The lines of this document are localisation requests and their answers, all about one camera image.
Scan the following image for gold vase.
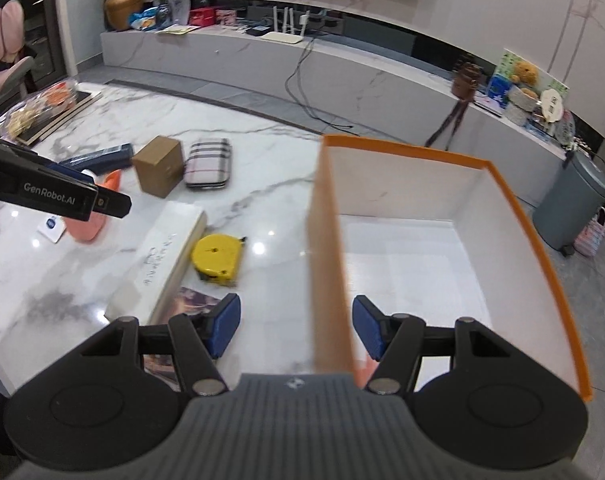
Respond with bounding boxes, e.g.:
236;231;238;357
105;0;144;31

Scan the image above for marble television cabinet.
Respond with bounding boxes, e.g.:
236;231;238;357
100;25;568;206

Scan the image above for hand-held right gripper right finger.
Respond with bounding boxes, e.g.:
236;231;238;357
351;296;514;397

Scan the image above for plaid case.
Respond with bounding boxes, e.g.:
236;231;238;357
185;138;233;191

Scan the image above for white woven basket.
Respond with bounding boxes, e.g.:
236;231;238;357
505;85;538;126

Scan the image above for pink woven basket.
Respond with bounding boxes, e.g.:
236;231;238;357
573;207;605;258

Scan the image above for illustrated art box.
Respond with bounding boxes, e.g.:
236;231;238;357
141;286;224;391

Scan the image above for white card blue logo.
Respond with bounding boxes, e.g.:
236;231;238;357
36;215;66;243

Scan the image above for long white box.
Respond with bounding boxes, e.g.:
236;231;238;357
104;201;207;326

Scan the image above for brown cardboard box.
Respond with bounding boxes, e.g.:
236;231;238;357
131;135;186;197

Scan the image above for black cable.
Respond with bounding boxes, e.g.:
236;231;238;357
285;35;355;131

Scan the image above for blue snack bag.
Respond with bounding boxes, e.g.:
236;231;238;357
128;7;159;30

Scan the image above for blue printed box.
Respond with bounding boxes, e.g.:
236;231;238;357
487;77;510;107

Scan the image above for brown bag with strap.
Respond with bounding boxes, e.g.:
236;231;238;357
425;62;484;151

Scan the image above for orange snack packet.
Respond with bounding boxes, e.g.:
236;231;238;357
32;80;80;116

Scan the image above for dark blue long box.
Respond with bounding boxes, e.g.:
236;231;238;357
57;143;134;173

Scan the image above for patterned round fan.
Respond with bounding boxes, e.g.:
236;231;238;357
556;110;578;143

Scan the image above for brown teddy bear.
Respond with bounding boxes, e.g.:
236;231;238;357
512;61;539;83

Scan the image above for grey trash bin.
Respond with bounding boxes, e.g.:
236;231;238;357
532;150;605;256

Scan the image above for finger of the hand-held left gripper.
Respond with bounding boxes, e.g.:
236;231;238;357
93;187;132;219

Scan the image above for yellow tape measure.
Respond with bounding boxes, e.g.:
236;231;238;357
191;233;248;288

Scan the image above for clear packet yellow contents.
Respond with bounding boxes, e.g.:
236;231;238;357
0;102;39;139

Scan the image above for orange-rimmed white box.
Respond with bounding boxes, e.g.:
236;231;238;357
306;135;594;403

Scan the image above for wrapped snack tray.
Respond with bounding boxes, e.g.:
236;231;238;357
0;87;103;148

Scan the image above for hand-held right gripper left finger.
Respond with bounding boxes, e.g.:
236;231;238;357
80;293;242;397

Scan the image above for green picture board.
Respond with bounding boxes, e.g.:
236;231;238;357
487;49;569;111

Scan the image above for salmon pink object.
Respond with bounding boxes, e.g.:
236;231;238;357
65;169;123;245

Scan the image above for pink chair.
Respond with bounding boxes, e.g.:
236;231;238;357
0;0;38;106

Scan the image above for white router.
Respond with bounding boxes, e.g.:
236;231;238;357
260;6;310;43

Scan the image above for round white fan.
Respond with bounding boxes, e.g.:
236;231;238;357
539;87;565;123

